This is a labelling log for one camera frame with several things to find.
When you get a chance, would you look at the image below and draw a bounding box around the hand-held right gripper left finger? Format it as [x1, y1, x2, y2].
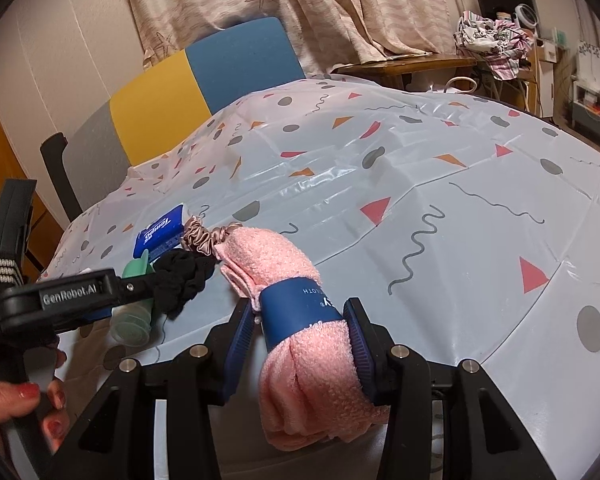
[50, 300, 255, 480]

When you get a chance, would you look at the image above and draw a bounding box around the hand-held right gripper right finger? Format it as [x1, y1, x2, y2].
[344, 297, 556, 480]

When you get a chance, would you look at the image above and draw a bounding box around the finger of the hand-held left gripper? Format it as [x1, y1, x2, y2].
[107, 272, 157, 308]

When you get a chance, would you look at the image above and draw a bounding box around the green cap clear bottle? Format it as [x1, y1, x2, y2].
[109, 250, 157, 346]

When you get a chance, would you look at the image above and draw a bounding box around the black scrunchie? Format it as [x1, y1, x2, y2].
[150, 249, 216, 320]

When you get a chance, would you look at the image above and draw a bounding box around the blue tissue packet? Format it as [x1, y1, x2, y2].
[132, 203, 187, 262]

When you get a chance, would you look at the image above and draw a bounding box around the pink satin scrunchie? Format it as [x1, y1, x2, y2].
[181, 216, 242, 261]

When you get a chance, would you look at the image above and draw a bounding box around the pink towel blue band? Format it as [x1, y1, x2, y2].
[214, 227, 396, 451]

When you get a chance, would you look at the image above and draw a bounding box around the person's left hand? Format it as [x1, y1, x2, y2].
[0, 351, 70, 443]

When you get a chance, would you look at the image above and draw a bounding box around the patterned plastic tablecloth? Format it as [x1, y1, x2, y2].
[35, 74, 600, 480]

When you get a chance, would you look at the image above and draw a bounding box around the tricolour chair back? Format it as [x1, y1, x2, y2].
[62, 16, 306, 171]

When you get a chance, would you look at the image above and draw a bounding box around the wooden side table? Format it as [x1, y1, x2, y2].
[330, 55, 481, 92]

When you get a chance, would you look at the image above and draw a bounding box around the patterned beige curtain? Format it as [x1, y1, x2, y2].
[120, 0, 456, 73]

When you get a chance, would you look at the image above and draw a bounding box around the pile of striped cloth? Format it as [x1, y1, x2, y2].
[454, 14, 535, 80]

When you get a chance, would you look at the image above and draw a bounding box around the white round fan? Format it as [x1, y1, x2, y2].
[512, 4, 537, 31]

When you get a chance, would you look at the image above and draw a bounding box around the white cable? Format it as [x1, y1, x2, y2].
[442, 76, 481, 95]

